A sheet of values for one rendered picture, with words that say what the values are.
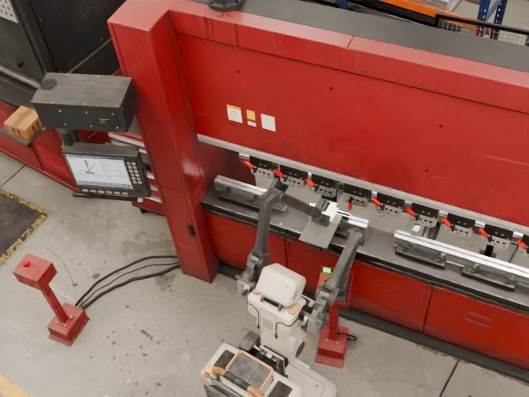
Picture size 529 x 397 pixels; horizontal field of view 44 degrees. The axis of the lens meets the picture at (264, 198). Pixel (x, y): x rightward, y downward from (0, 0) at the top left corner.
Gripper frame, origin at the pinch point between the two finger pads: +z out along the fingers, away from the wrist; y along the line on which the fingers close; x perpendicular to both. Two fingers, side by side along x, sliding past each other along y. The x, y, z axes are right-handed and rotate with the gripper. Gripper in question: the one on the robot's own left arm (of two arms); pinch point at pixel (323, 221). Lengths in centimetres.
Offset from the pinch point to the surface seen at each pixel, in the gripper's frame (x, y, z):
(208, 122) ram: -30, 75, -44
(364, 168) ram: -29, -22, -40
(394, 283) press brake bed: 19, -49, 30
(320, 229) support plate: 5.3, -0.5, -1.3
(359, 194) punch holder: -18.2, -19.8, -19.7
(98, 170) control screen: 20, 120, -62
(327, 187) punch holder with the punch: -17.3, -0.4, -18.1
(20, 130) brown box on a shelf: 4, 224, -13
